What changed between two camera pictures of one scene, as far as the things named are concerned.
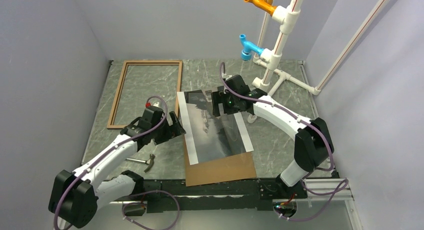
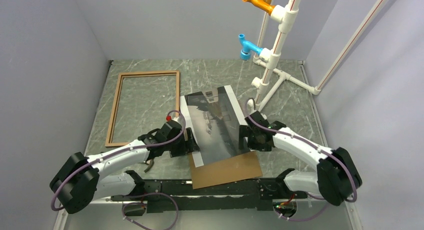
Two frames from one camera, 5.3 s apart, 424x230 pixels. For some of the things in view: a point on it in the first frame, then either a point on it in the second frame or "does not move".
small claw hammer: x=150 y=161 does not move
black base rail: x=164 y=196 does not move
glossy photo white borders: x=209 y=138 does not move
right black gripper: x=218 y=97 -> x=246 y=131
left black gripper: x=172 y=131 -> x=188 y=146
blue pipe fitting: x=248 y=47 does not move
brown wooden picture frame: x=116 y=94 -> x=110 y=130
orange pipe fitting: x=263 y=2 does not move
